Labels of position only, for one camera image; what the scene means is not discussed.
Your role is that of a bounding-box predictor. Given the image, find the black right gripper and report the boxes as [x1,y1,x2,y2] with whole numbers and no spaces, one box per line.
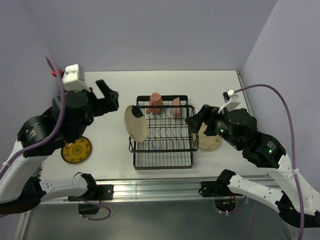
[183,103,241,149]

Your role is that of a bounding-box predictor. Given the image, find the cream plate small motifs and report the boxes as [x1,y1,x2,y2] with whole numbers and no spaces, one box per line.
[198,123,222,151]

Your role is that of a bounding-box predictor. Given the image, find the cream plate green brushstroke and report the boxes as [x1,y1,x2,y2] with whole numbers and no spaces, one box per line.
[124,105,147,143]

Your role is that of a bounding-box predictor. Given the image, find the pink floral mug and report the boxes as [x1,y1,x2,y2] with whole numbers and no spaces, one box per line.
[146,92,163,115]

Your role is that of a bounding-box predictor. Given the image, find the yellow patterned plate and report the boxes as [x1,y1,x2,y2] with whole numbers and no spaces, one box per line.
[60,136,93,165]

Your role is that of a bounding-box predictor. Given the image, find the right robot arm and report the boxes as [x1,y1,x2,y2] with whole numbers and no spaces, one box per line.
[185,104,320,228]

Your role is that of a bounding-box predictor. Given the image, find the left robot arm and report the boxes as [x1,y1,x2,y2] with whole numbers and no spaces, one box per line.
[0,79,119,216]

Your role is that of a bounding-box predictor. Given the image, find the pink floral small bowl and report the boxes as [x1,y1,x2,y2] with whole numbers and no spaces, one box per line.
[170,97,182,119]

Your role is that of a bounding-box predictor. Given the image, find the black wire dish rack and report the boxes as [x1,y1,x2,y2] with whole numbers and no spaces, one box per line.
[129,95,199,170]

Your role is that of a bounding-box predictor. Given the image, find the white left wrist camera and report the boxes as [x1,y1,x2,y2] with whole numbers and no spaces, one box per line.
[62,64,91,92]

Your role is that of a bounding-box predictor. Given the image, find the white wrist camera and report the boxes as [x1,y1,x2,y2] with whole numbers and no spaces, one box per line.
[218,89,240,114]
[62,64,91,92]

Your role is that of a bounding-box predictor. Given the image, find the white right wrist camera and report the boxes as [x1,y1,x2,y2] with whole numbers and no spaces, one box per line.
[218,89,240,114]

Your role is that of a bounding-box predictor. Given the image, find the aluminium mounting rail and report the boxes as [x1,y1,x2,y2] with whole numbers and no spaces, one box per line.
[90,177,216,202]

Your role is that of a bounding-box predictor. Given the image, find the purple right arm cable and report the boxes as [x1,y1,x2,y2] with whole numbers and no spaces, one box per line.
[234,83,306,240]

